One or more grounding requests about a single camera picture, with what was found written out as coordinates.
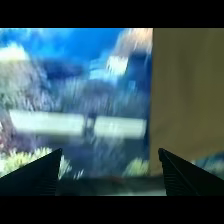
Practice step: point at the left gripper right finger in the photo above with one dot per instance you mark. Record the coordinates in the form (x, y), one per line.
(186, 178)

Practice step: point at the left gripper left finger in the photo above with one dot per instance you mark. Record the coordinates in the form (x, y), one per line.
(36, 176)

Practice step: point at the brown garment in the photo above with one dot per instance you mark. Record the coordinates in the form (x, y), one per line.
(186, 93)

